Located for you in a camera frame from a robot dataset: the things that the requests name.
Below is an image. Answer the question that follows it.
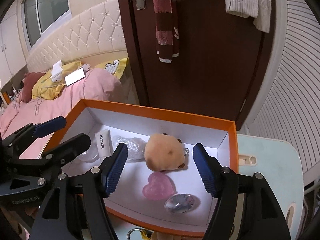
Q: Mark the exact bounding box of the clear round ball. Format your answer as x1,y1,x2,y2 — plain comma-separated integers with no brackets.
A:
77,148,99,163

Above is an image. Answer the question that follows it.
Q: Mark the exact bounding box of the pig figure keychain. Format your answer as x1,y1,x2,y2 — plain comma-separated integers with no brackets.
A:
126,227,176,240

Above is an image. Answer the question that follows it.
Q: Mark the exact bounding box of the pink translucent heart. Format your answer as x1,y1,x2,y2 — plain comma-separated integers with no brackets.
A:
142,172,176,200

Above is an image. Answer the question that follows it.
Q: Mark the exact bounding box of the brown bear plush keychain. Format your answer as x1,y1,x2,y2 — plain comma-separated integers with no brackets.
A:
144,133,185,172

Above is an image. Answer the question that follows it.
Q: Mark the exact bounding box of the pink bed quilt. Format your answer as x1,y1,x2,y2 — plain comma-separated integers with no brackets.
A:
0,68,126,159

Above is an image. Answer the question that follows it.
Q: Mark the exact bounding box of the cartoon light green table mat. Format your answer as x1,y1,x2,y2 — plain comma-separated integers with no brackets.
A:
109,133,305,240

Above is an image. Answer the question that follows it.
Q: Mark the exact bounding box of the yellow pillow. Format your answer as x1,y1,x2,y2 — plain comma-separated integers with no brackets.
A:
31,57,129,100

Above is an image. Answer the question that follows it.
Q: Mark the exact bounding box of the dark red pillow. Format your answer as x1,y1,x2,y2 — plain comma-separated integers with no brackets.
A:
22,72,45,103

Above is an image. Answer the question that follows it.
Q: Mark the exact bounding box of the silver clear capsule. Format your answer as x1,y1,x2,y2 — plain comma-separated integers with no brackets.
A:
164,193,199,215

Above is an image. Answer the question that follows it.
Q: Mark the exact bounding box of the white charger adapter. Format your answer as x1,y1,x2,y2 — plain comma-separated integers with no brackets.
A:
50,60,63,83

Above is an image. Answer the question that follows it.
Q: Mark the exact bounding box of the crumpled clear plastic wrap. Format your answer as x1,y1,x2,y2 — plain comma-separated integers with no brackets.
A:
112,135,146,162

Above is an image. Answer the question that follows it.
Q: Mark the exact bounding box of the orange cardboard box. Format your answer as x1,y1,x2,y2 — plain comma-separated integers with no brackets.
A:
43,99,239,238

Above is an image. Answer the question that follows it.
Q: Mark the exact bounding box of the white louvered closet door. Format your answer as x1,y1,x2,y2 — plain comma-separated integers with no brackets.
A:
242,0,319,185

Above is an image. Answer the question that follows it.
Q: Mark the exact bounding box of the cream tufted headboard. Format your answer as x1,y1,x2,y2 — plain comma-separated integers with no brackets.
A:
27,0,126,72

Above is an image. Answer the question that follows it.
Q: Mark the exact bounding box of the window with grey glass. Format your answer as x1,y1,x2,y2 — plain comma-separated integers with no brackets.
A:
22,0,71,49

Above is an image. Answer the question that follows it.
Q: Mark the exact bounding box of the dark brown wooden door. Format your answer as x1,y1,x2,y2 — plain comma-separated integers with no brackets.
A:
118,0,274,128

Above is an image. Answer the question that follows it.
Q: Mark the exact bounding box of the maroon pink striped scarf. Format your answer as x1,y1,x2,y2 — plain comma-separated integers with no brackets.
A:
152,0,179,63

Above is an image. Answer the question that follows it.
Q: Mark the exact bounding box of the white knitted sweater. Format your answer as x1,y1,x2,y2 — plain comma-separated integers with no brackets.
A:
225,0,272,33

